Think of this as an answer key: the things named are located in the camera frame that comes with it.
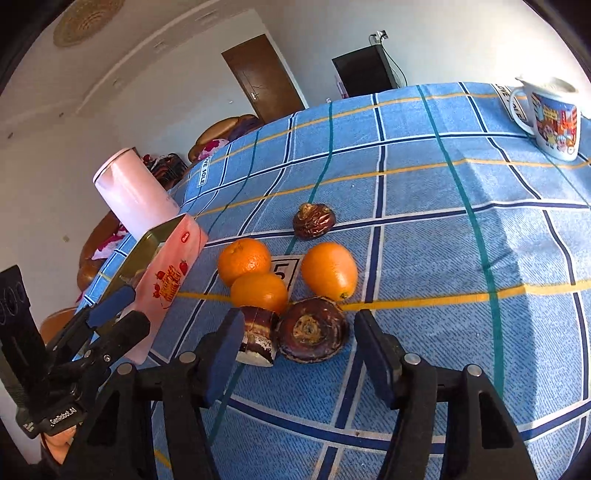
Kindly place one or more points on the person's left hand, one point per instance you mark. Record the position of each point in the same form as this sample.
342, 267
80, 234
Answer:
62, 445

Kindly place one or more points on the brown leather sofa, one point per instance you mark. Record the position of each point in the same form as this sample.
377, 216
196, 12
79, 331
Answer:
55, 323
94, 258

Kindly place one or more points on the pink floral pillow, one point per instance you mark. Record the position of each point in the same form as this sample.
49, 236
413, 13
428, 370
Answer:
111, 240

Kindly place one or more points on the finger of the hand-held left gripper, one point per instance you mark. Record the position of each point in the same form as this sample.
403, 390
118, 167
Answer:
124, 333
111, 301

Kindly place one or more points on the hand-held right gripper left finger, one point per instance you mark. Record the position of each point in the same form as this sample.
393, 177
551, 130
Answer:
226, 350

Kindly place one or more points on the large purple-brown water chestnut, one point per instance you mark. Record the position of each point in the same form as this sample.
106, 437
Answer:
314, 330

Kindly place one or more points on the red and black chairs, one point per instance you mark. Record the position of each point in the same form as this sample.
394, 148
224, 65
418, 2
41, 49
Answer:
161, 168

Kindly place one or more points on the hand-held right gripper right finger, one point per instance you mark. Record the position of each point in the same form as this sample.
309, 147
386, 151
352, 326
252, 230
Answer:
374, 360

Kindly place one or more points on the small orange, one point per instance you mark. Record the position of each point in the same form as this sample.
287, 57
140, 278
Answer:
259, 293
244, 261

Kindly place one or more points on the woven ceiling medallion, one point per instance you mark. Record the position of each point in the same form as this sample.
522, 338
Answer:
87, 18

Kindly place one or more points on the blue plaid tablecloth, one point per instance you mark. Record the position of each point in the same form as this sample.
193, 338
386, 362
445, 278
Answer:
438, 277

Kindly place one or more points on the wall power outlet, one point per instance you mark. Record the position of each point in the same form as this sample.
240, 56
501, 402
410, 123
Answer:
381, 36

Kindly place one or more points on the pink electric kettle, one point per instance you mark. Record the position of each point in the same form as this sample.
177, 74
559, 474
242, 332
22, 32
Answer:
134, 198

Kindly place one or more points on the large orange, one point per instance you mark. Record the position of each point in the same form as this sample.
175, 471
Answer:
330, 272

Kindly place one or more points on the pink tin box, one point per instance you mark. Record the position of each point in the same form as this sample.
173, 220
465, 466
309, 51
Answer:
175, 263

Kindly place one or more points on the dark brown door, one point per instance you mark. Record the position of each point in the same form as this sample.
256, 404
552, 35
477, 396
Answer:
263, 78

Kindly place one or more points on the black television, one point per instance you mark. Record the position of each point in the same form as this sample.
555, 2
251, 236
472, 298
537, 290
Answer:
364, 71

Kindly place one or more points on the white printed mug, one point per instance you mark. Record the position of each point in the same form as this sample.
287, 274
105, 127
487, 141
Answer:
554, 120

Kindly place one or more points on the brown leather armchair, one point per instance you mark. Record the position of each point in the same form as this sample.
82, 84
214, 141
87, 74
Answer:
221, 131

